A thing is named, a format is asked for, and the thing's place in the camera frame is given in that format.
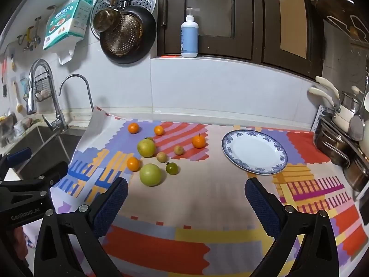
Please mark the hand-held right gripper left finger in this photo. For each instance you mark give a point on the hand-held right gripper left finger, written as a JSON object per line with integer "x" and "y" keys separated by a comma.
{"x": 112, "y": 205}

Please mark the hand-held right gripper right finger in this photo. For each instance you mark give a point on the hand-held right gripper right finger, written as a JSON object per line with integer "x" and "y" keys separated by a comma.
{"x": 261, "y": 207}

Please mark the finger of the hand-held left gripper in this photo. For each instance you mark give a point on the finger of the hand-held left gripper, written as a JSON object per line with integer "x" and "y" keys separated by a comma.
{"x": 18, "y": 155}
{"x": 49, "y": 173}

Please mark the small orange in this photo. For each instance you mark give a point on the small orange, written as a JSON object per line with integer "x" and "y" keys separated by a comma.
{"x": 198, "y": 142}
{"x": 133, "y": 128}
{"x": 158, "y": 130}
{"x": 133, "y": 164}

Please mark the large green apple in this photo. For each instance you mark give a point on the large green apple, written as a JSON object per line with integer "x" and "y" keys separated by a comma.
{"x": 146, "y": 148}
{"x": 150, "y": 174}

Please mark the blue rimmed white plate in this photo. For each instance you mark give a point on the blue rimmed white plate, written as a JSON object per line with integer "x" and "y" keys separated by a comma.
{"x": 253, "y": 153}

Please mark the person's left hand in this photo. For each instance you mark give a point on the person's left hand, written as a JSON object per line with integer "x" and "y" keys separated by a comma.
{"x": 20, "y": 236}

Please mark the steel kitchen sink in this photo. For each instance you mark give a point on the steel kitchen sink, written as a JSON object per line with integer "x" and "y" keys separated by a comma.
{"x": 52, "y": 144}

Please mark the colourful patterned mat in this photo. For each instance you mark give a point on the colourful patterned mat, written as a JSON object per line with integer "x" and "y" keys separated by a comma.
{"x": 201, "y": 196}

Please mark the chrome pull-down faucet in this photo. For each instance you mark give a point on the chrome pull-down faucet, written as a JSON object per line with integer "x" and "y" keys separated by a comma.
{"x": 57, "y": 106}

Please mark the chrome gooseneck faucet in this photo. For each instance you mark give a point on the chrome gooseneck faucet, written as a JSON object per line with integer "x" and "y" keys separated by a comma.
{"x": 89, "y": 95}

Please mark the stainless steel pot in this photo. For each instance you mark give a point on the stainless steel pot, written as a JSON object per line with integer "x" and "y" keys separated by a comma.
{"x": 331, "y": 147}
{"x": 356, "y": 173}

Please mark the white plastic bag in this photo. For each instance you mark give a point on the white plastic bag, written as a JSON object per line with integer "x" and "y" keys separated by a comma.
{"x": 65, "y": 56}

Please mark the metal spatula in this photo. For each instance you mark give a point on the metal spatula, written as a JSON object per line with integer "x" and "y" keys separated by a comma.
{"x": 356, "y": 127}

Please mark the steel lidded pot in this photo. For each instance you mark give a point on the steel lidded pot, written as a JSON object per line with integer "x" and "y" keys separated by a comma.
{"x": 350, "y": 101}

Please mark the teal white cardboard box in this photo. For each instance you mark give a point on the teal white cardboard box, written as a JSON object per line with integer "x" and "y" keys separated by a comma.
{"x": 66, "y": 23}

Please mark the golden metal colander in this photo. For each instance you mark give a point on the golden metal colander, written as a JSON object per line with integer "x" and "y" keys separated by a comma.
{"x": 124, "y": 39}

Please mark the brass strainer ladle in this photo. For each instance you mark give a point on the brass strainer ladle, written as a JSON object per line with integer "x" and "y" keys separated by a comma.
{"x": 103, "y": 20}

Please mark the red sill strip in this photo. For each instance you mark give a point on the red sill strip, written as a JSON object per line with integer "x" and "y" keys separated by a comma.
{"x": 170, "y": 55}

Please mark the black frying pan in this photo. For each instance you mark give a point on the black frying pan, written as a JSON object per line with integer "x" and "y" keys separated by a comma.
{"x": 148, "y": 26}

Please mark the blue white pump bottle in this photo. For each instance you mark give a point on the blue white pump bottle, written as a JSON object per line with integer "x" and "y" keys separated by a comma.
{"x": 189, "y": 37}

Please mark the dark brown window frame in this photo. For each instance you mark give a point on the dark brown window frame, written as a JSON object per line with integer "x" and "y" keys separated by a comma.
{"x": 256, "y": 34}

